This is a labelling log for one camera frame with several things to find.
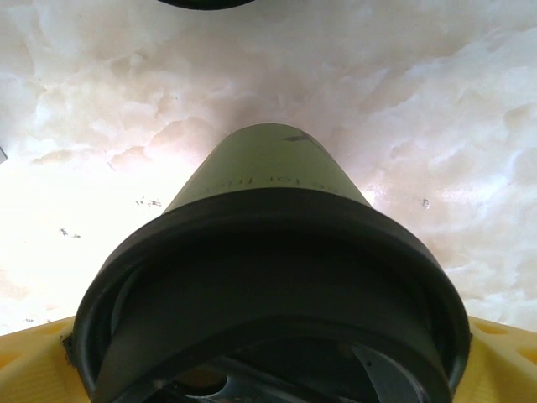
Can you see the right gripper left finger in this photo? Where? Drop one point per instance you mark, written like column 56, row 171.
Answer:
column 33, row 369

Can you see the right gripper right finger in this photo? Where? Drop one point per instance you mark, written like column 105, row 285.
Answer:
column 503, row 369

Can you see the black plastic cup lid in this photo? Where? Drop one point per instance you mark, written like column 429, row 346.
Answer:
column 272, row 252

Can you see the green white paper cup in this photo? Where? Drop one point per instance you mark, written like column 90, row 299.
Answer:
column 260, row 168

